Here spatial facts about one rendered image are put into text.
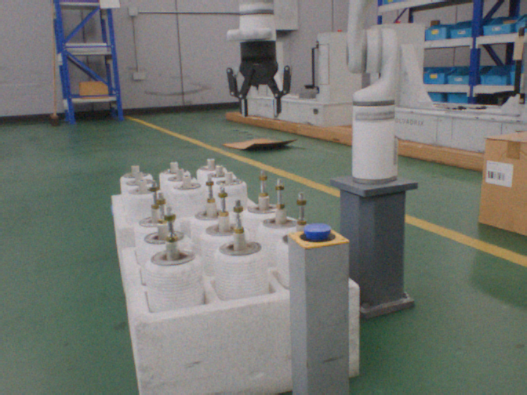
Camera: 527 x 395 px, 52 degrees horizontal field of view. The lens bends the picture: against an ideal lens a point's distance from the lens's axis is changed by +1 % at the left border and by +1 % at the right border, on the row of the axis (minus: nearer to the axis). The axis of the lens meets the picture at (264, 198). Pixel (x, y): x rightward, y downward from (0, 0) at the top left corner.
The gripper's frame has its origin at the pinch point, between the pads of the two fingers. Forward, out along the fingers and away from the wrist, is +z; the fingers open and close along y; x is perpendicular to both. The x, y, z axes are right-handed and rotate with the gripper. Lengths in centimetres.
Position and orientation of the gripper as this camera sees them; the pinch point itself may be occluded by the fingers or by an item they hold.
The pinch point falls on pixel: (260, 110)
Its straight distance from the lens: 115.6
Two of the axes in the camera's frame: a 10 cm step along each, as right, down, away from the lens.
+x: -2.5, 2.4, -9.4
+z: 0.4, 9.7, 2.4
